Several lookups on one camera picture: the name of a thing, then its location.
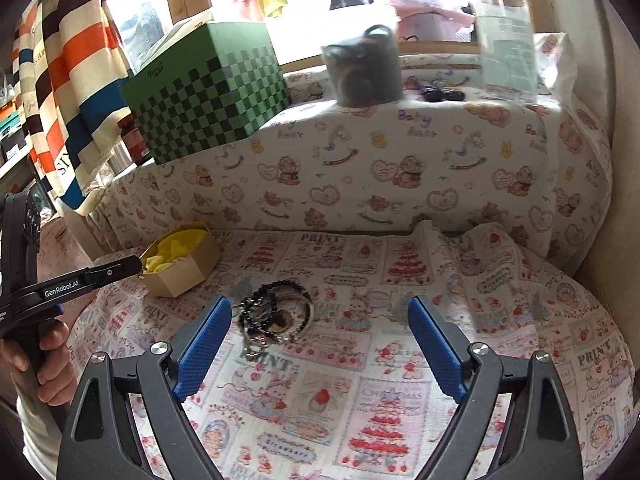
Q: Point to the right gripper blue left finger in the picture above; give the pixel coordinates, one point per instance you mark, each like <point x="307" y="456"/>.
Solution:
<point x="101" y="439"/>

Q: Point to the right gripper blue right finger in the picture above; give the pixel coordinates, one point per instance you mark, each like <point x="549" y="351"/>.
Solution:
<point x="539" y="439"/>

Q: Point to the person's left hand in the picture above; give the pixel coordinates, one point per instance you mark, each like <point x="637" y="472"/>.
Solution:
<point x="56" y="378"/>

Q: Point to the yellow cloth in box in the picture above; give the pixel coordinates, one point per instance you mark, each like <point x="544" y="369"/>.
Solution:
<point x="163" y="254"/>

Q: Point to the octagonal cardboard box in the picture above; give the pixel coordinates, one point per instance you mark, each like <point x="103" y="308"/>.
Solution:
<point x="187" y="272"/>

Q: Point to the red brown pill bottle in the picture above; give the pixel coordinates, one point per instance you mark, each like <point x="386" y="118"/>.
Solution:
<point x="132" y="138"/>

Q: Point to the round gold pendant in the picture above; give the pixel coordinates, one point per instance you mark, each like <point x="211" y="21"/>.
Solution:
<point x="281" y="322"/>

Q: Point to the striped curtain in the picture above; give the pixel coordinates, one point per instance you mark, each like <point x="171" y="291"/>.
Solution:
<point x="68" y="72"/>

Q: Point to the green checkered gift box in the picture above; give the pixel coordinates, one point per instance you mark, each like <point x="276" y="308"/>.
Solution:
<point x="218" y="84"/>

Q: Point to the teddy bear print cloth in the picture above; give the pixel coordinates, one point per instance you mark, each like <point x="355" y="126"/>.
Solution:
<point x="446" y="152"/>

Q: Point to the grey translucent container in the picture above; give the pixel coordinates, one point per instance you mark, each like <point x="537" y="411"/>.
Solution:
<point x="365" y="70"/>

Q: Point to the clear spray bottle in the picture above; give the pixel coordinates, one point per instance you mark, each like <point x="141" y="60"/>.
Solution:
<point x="504" y="32"/>

